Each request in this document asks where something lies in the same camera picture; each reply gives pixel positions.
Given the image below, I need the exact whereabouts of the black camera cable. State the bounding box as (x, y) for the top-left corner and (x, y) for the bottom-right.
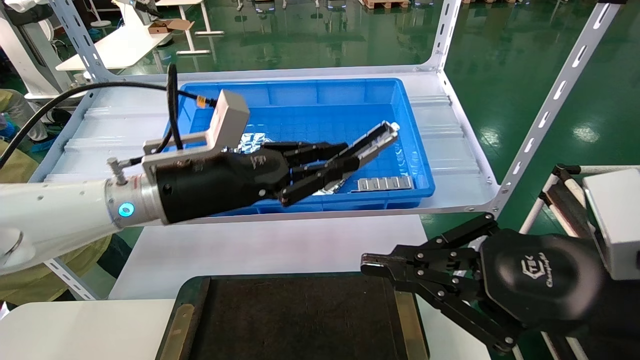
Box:
(0, 62), (221, 171)

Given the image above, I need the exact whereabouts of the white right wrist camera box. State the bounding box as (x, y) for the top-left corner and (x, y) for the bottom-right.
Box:
(582, 168), (640, 281)

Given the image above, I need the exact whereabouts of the black flat container tray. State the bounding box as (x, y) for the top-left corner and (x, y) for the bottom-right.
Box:
(155, 272), (431, 360)

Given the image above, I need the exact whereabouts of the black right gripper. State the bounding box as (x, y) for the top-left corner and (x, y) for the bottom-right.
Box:
(360, 212), (608, 355)

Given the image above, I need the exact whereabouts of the grey slotted flat part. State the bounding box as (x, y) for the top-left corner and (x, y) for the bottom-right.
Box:
(350, 176), (415, 193)

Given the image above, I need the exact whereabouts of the large blue plastic bin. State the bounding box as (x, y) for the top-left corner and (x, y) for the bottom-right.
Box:
(141, 77), (436, 219)

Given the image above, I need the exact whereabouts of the grey metal shelf rack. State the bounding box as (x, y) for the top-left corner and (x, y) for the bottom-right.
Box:
(27, 0), (623, 302)

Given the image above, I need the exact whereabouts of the white desk with T-foot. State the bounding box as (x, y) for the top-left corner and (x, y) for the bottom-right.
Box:
(155, 0), (226, 55)

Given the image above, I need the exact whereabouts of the white tube frame stand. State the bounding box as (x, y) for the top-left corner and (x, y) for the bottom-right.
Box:
(510, 164), (640, 360)

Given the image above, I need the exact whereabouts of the long black channel part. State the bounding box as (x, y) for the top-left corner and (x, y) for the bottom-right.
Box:
(336, 121), (401, 168)

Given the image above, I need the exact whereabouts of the open cardboard box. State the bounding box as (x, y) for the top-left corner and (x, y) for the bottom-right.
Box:
(148, 19), (195, 35)

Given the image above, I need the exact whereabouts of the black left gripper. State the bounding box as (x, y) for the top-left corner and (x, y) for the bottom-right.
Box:
(154, 141), (361, 226)

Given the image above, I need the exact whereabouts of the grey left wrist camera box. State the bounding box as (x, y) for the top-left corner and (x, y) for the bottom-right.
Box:
(142, 90), (251, 173)

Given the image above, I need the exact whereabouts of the crumpled silver foil bag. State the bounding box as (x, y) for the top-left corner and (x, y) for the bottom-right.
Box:
(235, 132), (273, 153)

